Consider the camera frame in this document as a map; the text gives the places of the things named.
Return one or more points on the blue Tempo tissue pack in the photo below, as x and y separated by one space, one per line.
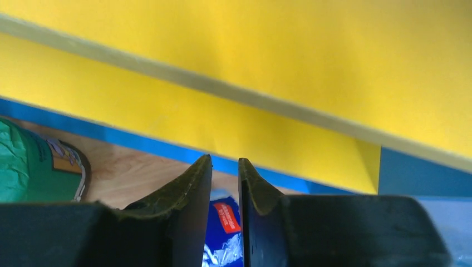
223 240

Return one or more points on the green wrapped roll right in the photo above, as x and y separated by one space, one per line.
38 168

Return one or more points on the blue shelf with coloured boards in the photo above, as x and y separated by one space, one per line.
367 96

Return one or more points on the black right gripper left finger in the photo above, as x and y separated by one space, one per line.
164 228

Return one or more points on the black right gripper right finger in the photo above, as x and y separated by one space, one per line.
333 230

